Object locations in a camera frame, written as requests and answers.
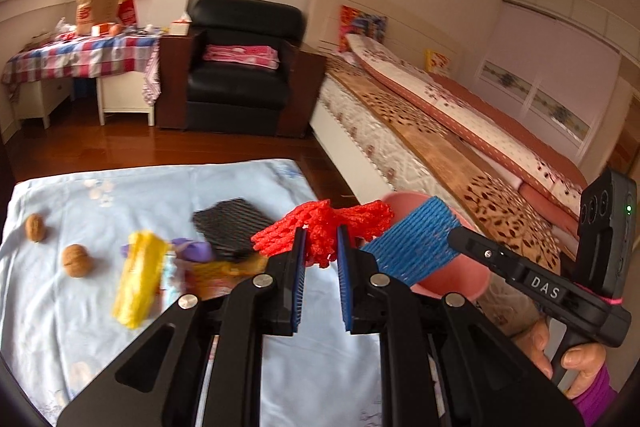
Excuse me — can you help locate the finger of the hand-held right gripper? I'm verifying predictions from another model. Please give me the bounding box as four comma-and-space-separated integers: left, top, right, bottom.
447, 226, 577, 309

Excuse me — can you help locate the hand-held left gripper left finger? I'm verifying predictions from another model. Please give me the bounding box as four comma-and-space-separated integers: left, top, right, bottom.
56, 227, 308, 427

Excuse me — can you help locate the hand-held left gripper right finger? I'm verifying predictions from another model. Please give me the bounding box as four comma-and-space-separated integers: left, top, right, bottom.
336, 226, 586, 427

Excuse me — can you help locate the pink plastic basin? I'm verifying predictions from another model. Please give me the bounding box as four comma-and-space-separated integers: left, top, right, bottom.
382, 192, 493, 300

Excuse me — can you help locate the red foam fruit net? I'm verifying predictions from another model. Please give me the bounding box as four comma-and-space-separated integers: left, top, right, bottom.
250, 199, 393, 270

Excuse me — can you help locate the blue foam fruit net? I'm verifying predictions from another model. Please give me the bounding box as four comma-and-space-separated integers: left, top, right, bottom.
360, 196, 466, 290

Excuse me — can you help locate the black foam fruit net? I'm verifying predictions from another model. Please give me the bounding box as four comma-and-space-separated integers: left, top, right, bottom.
192, 198, 276, 263

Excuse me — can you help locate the person's right forearm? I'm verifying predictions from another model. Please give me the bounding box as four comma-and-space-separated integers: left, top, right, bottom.
572, 364, 621, 427

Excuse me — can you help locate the person's right hand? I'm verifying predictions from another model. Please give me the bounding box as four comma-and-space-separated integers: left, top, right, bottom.
525, 319, 613, 403

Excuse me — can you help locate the orange snack wrapper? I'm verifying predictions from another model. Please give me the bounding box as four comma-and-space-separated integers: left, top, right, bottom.
187, 252, 271, 303

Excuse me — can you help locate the purple toy eggplant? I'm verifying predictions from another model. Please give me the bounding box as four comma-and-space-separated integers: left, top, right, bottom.
121, 237, 216, 265

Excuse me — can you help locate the white bed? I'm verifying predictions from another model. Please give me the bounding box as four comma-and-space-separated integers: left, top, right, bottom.
307, 0, 591, 258

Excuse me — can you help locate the floral quilt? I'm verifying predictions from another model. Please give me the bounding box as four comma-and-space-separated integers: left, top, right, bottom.
345, 33, 588, 218

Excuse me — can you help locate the white wardrobe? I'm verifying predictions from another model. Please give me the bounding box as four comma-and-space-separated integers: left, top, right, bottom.
472, 0, 640, 168

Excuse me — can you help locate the yellow foam fruit net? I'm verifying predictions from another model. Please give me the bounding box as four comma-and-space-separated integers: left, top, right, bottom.
111, 229, 168, 330

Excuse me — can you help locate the brown leaf pattern blanket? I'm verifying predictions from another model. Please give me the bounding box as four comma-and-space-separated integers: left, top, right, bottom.
325, 54, 563, 273

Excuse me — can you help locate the brown wooden side cabinet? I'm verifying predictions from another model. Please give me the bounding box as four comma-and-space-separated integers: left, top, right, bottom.
277, 42, 328, 138
157, 27, 201, 130

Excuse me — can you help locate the black leather armchair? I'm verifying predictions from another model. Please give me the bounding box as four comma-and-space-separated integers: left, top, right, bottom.
186, 0, 307, 138

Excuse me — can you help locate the walnut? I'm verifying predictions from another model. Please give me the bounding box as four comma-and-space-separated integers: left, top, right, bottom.
61, 244, 93, 279
25, 213, 47, 243

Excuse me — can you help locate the pink folded towel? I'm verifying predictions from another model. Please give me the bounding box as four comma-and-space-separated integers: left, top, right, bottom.
202, 44, 281, 70

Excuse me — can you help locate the light blue tablecloth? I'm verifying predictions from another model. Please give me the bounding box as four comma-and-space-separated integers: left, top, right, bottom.
0, 158, 386, 427

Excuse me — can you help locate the white desk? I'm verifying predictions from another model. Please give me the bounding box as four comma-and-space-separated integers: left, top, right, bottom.
17, 69, 156, 130

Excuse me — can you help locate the colourful patterned pillow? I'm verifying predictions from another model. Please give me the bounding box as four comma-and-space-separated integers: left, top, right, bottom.
339, 5, 388, 52

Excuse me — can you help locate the checked tablecloth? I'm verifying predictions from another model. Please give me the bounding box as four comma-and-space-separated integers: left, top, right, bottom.
1, 32, 162, 105

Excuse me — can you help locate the red bag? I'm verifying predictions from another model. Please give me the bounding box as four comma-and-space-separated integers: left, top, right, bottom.
116, 0, 138, 28

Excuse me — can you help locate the brown paper bag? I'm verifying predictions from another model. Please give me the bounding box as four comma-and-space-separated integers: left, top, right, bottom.
74, 0, 126, 35

